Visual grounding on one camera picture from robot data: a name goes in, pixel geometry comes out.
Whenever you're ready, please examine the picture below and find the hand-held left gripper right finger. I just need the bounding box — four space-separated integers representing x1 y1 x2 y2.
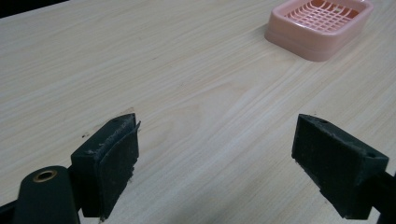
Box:
290 113 390 220

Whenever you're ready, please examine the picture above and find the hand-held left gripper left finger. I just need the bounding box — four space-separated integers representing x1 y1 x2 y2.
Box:
70 112 142 221

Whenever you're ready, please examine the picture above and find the pink plastic soap dish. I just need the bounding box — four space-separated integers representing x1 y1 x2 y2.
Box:
264 0 375 63

